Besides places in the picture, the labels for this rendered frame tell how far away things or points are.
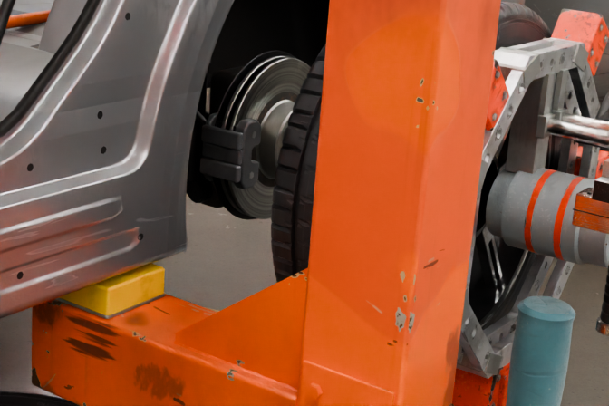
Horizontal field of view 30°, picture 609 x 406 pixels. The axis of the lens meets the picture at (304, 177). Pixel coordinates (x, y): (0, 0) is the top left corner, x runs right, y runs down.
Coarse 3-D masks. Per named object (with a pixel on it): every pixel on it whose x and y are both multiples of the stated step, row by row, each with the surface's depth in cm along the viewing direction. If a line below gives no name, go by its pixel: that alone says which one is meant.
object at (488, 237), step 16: (496, 160) 198; (496, 176) 199; (480, 208) 201; (480, 224) 199; (480, 240) 201; (496, 240) 216; (480, 256) 205; (496, 256) 207; (512, 256) 213; (480, 272) 213; (496, 272) 210; (512, 272) 211; (480, 288) 210; (496, 288) 210; (480, 304) 207; (496, 304) 207; (480, 320) 202
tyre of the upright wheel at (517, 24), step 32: (512, 32) 186; (544, 32) 197; (320, 64) 179; (320, 96) 176; (288, 128) 177; (288, 160) 176; (288, 192) 177; (288, 224) 178; (288, 256) 180; (512, 288) 212
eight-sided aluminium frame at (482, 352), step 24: (504, 48) 178; (528, 48) 182; (552, 48) 182; (576, 48) 188; (504, 72) 174; (528, 72) 173; (576, 72) 192; (576, 96) 198; (504, 120) 170; (576, 144) 211; (480, 168) 166; (480, 192) 168; (528, 288) 208; (552, 288) 206; (480, 336) 181; (504, 336) 201; (480, 360) 183; (504, 360) 192
